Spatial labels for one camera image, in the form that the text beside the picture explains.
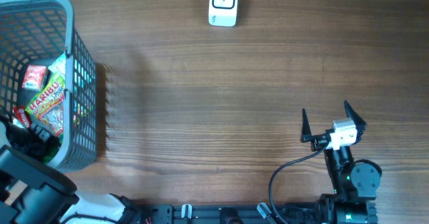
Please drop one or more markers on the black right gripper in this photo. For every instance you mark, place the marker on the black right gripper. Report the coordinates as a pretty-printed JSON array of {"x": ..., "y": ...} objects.
[{"x": 318, "y": 141}]

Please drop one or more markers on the black aluminium mounting rail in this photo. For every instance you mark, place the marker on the black aluminium mounting rail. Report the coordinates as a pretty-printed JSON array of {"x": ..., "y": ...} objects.
[{"x": 310, "y": 213}]

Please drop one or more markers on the red Nescafe coffee stick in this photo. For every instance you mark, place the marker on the red Nescafe coffee stick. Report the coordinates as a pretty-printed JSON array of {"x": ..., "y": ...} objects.
[{"x": 22, "y": 116}]

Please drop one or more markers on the white barcode scanner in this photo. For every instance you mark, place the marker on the white barcode scanner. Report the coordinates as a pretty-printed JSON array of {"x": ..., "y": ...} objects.
[{"x": 222, "y": 13}]

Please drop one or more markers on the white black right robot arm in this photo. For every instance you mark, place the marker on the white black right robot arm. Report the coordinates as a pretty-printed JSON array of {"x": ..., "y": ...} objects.
[{"x": 355, "y": 182}]

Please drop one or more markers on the light blue tissue pack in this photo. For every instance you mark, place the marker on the light blue tissue pack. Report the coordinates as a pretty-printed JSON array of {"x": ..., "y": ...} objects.
[{"x": 59, "y": 66}]

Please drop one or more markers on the Haribo gummy candy bag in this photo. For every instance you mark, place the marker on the Haribo gummy candy bag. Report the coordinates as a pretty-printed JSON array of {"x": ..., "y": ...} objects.
[{"x": 47, "y": 106}]

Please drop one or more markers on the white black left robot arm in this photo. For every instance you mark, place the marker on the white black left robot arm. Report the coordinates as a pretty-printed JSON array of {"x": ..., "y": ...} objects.
[{"x": 32, "y": 192}]

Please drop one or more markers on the small red white box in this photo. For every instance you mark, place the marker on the small red white box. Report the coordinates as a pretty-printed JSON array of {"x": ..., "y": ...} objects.
[{"x": 35, "y": 77}]

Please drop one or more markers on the grey plastic shopping basket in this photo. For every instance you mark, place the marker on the grey plastic shopping basket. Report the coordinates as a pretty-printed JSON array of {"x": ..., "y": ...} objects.
[{"x": 38, "y": 32}]

